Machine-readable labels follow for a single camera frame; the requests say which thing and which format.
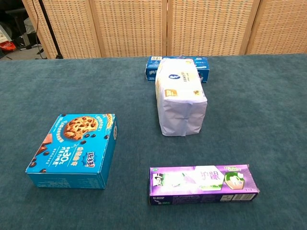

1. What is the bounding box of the black tripod stand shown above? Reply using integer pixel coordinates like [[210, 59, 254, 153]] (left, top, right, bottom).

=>
[[38, 0, 64, 59]]

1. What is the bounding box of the light blue cookie box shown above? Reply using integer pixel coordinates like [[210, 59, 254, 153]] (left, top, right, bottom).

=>
[[25, 113, 118, 190]]

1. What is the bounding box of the wooden woven folding screen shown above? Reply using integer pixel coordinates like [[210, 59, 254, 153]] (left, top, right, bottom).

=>
[[22, 0, 307, 59]]

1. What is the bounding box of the orange red bag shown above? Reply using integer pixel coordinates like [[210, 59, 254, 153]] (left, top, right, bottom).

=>
[[0, 41, 16, 52]]

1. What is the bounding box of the dark blue sandwich cookie box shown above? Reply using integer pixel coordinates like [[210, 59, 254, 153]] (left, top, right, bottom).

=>
[[145, 56, 210, 84]]

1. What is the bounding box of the white tissue pack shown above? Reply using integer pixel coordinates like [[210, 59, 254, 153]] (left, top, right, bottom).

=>
[[155, 55, 208, 137]]

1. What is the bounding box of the purple toothpaste box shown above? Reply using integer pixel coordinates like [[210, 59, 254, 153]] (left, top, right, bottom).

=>
[[148, 164, 260, 206]]

